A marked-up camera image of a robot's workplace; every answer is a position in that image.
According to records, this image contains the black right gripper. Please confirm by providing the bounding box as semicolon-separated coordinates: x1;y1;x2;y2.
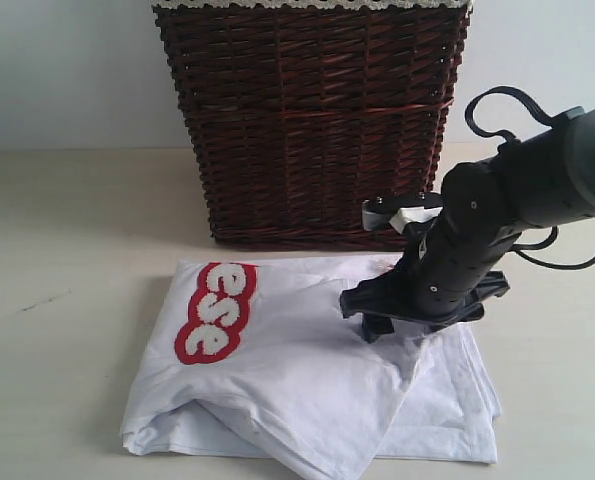
339;162;520;343

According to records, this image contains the white shirt with red lettering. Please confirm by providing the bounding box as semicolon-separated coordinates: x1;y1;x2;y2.
121;254;501;479

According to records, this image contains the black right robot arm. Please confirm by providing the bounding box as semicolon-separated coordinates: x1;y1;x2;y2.
340;109;595;342

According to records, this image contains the dark brown wicker basket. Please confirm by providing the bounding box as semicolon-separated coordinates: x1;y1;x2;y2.
151;5;472;251

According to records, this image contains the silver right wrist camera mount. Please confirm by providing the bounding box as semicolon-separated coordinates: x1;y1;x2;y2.
361;192;443;234

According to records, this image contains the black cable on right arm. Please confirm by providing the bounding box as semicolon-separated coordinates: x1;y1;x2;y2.
464;85;595;271

